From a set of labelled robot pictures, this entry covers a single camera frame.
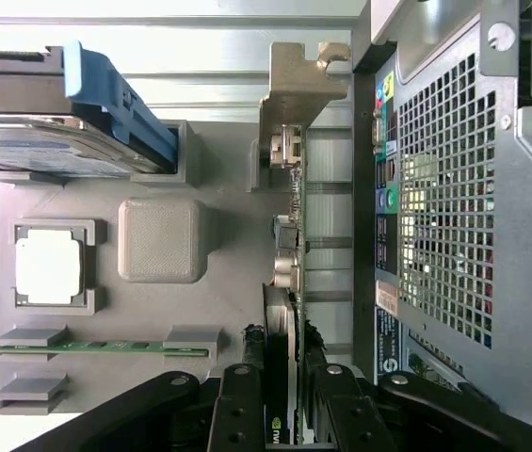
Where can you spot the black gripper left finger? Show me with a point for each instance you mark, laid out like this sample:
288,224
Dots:
239,414

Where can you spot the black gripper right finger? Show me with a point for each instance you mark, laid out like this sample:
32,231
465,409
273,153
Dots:
350,414

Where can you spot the grey parts rack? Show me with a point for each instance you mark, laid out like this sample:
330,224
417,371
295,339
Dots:
152,320

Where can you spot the green RAM stick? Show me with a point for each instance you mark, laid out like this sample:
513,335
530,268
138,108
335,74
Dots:
105,346

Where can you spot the silver CPU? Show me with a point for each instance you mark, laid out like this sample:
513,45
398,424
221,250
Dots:
49,266

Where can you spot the hard disk with blue carrier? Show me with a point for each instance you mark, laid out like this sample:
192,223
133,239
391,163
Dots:
20,94

